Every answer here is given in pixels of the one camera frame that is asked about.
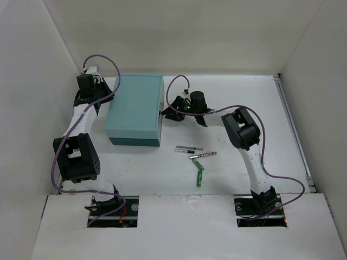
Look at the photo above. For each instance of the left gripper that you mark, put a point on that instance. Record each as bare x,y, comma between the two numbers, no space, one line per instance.
98,90

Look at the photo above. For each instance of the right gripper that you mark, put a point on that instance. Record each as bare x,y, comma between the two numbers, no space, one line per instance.
171,114

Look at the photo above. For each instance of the silver eyeliner pencil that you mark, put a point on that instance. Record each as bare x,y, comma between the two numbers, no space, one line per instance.
189,148

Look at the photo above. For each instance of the black silver pencil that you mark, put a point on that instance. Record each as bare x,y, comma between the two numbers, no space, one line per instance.
185,151

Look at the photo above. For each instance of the red lip pencil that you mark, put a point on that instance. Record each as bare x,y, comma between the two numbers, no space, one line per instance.
203,155

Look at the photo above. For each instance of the green tube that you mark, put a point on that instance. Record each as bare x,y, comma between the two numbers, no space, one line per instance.
199,178
197,164

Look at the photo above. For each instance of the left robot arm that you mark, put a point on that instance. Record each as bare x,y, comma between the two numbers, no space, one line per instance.
77,158

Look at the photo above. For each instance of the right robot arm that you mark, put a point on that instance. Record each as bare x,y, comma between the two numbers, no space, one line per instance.
243,133

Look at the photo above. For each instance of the teal drawer box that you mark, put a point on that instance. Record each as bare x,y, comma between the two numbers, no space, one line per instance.
134,115

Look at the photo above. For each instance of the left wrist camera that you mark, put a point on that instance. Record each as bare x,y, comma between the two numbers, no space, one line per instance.
94,69

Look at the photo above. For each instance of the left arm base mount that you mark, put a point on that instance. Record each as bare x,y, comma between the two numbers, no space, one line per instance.
108,214

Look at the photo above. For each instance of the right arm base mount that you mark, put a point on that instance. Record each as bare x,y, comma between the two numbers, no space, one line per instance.
249,216

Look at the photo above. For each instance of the aluminium rail right edge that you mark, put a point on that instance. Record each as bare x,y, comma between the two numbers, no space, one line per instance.
309,180

